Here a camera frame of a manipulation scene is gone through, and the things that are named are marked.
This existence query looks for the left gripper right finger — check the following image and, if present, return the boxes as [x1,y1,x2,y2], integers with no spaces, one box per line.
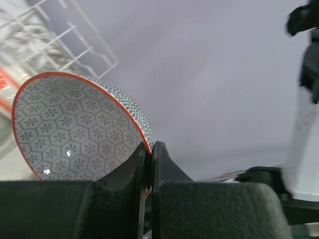
[152,141,292,239]

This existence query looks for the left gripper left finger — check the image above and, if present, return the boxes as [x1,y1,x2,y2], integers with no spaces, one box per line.
[0,143,147,239]

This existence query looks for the blue hexagon red-rim bowl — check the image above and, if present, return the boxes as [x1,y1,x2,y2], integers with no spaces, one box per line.
[11,72,155,181]

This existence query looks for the orange floral bowl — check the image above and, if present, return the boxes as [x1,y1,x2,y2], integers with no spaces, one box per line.
[0,66,21,114]

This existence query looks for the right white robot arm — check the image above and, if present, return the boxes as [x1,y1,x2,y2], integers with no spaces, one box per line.
[235,0,319,225]

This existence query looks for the clear wire dish rack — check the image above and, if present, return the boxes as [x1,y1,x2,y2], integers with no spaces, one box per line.
[0,0,118,79]

